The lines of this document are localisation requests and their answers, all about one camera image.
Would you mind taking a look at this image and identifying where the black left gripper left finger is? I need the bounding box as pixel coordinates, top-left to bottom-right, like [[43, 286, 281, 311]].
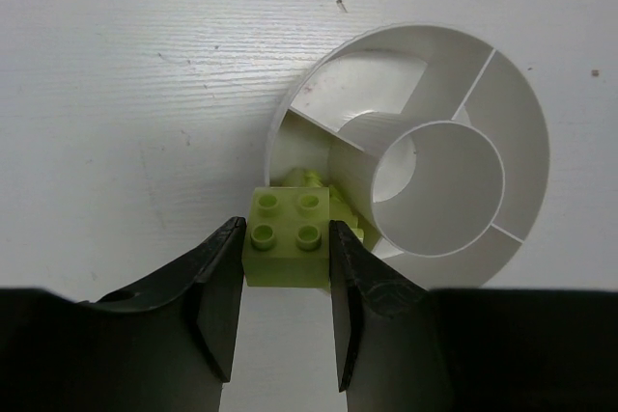
[[1, 217, 245, 411]]

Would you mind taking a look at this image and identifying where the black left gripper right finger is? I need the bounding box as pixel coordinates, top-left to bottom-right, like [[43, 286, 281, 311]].
[[329, 221, 617, 411]]

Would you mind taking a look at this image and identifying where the lime square lego brick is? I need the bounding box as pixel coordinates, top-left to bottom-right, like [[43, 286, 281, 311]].
[[281, 168, 365, 243]]

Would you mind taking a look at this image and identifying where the light green curved lego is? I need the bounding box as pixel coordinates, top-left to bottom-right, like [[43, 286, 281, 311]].
[[241, 187, 329, 288]]

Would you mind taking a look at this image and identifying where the white round divided container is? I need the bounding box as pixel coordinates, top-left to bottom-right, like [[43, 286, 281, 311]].
[[264, 24, 549, 288]]

